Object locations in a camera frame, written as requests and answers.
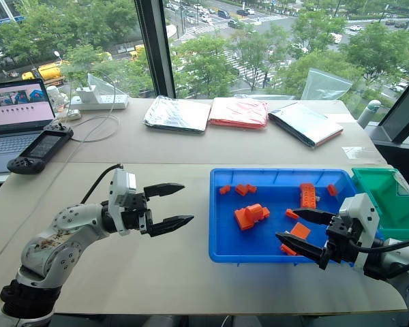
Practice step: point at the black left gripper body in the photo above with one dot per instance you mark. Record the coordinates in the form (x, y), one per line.
(133, 214)

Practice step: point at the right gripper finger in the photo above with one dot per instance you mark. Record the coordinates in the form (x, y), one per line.
(315, 216)
(301, 248)

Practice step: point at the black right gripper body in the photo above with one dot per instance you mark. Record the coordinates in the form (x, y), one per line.
(341, 242)

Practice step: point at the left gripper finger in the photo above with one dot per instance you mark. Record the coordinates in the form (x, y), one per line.
(167, 189)
(174, 222)

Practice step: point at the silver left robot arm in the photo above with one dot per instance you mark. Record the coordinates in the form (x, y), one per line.
(51, 245)

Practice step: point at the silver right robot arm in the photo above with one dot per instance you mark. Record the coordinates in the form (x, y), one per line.
(398, 272)

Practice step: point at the green plastic bin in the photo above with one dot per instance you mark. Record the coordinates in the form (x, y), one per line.
(388, 204)

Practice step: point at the flat orange plate block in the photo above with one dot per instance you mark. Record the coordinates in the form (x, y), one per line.
(300, 231)

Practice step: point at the orange studded plastic brick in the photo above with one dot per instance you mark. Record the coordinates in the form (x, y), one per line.
(307, 195)

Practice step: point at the small orange block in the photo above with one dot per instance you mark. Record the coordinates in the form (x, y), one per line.
(332, 189)
(225, 189)
(290, 214)

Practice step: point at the blue plastic tray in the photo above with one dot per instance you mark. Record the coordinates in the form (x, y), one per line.
(259, 238)

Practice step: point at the folded silver foil bag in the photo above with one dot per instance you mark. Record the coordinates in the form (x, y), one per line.
(177, 114)

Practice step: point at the small clear plastic sheet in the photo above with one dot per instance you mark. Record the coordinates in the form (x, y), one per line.
(358, 152)

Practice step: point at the folded silver blue bag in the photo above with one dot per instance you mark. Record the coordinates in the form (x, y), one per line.
(303, 122)

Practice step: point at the folded red bag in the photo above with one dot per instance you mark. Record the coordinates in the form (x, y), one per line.
(238, 112)

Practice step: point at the white power strip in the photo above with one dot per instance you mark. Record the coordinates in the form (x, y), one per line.
(102, 101)

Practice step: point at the black handheld controller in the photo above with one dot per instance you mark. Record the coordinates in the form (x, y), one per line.
(42, 146)

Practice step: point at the small white adapter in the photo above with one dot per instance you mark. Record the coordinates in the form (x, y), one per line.
(74, 114)

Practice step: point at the clear zip plastic bag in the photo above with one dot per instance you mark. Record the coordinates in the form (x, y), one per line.
(327, 85)

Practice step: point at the white bottle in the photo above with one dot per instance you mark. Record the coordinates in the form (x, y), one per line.
(56, 97)

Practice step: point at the open laptop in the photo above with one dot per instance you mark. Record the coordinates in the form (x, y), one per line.
(17, 126)

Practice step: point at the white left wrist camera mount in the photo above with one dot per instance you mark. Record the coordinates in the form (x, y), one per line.
(120, 190)

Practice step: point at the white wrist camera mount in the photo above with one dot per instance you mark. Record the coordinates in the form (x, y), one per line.
(120, 190)
(359, 218)

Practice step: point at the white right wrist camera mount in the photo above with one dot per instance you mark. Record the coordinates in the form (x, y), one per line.
(359, 218)

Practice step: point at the white green post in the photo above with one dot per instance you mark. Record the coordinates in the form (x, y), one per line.
(369, 112)

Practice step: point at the dark slanted window frame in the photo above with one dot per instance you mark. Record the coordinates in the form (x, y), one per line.
(402, 119)

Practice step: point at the dark window frame pillar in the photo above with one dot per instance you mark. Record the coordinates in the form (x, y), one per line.
(156, 47)

